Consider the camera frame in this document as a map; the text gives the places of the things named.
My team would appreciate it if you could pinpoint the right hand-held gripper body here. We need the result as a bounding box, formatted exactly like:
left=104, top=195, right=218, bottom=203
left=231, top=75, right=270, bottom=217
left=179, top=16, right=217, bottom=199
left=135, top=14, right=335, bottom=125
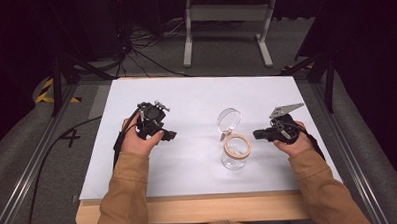
left=260, top=102, right=307, bottom=146

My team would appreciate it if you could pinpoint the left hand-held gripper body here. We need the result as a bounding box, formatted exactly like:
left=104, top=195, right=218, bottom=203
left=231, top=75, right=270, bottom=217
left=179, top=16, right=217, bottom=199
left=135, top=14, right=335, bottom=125
left=134, top=99, right=172, bottom=140

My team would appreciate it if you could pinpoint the clear glass jar hinged lid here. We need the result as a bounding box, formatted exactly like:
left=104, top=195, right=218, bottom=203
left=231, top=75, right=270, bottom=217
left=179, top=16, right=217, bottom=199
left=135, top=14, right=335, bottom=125
left=216, top=106, right=254, bottom=172

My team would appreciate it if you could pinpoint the person's right hand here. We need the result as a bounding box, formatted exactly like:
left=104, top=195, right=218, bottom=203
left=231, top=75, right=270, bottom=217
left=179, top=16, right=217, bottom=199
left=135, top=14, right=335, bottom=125
left=272, top=120, right=317, bottom=159

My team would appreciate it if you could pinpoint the person's left hand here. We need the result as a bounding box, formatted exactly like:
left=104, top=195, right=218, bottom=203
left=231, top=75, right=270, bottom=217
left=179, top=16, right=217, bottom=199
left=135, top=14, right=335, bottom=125
left=119, top=114, right=166, bottom=160

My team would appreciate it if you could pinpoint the white table mat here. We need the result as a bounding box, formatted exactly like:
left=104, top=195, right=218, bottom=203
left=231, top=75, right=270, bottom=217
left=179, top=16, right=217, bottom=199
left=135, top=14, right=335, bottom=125
left=74, top=70, right=343, bottom=201

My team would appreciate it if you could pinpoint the black tripod stand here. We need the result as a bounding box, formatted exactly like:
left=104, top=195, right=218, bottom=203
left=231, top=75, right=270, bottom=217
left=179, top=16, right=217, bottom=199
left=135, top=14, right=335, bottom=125
left=278, top=48, right=338, bottom=116
left=48, top=51, right=118, bottom=118

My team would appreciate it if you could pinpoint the light wooden table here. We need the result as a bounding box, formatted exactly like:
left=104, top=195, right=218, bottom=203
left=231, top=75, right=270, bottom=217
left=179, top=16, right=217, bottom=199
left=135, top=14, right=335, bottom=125
left=74, top=188, right=312, bottom=224

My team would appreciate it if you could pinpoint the yellow black striped floor tape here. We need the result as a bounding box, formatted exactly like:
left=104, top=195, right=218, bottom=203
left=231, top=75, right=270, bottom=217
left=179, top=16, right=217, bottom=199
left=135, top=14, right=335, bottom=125
left=34, top=76, right=82, bottom=106

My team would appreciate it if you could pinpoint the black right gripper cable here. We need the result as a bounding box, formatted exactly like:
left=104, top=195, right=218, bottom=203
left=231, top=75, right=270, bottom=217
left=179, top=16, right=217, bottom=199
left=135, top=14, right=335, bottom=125
left=288, top=120, right=326, bottom=163

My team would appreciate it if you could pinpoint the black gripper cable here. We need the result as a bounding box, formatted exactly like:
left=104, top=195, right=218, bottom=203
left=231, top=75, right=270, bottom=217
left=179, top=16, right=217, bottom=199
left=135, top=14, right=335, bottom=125
left=20, top=107, right=145, bottom=224
left=288, top=120, right=326, bottom=163

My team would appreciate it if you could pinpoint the bundle of black floor cables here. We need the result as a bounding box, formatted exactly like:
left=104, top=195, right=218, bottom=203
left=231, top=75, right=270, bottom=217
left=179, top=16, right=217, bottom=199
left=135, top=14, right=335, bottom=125
left=111, top=11, right=191, bottom=81

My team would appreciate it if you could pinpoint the aluminium floor rail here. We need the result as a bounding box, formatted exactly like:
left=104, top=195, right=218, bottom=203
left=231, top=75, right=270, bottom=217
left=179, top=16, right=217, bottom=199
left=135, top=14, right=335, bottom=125
left=0, top=83, right=84, bottom=224
left=310, top=79, right=392, bottom=224

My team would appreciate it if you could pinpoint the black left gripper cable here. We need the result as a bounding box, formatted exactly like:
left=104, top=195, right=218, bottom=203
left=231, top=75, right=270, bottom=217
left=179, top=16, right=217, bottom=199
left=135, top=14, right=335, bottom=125
left=20, top=107, right=145, bottom=224

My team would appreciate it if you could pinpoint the white metal stand frame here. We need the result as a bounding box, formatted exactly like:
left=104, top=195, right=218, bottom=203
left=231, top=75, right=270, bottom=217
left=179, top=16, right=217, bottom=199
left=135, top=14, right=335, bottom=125
left=181, top=0, right=280, bottom=71

